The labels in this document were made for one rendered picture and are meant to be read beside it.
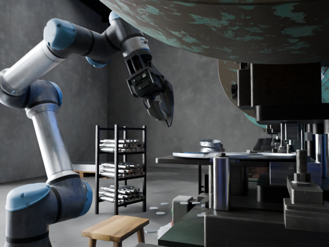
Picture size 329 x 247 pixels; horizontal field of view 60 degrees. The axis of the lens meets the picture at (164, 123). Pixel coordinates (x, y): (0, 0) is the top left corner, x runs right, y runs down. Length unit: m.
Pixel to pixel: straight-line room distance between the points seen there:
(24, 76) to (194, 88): 6.83
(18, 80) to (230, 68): 1.45
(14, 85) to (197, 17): 0.82
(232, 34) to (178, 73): 7.54
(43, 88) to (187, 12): 0.93
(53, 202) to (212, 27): 0.77
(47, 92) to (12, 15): 5.34
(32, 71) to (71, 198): 0.41
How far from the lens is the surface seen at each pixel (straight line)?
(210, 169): 0.65
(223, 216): 0.48
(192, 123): 7.55
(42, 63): 0.89
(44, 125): 1.09
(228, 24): 0.27
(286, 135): 0.66
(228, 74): 2.06
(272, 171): 0.61
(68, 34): 0.80
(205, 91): 7.54
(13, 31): 6.36
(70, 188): 0.99
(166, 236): 0.57
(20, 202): 0.91
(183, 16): 0.28
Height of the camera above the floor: 0.83
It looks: 3 degrees up
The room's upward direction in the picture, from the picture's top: straight up
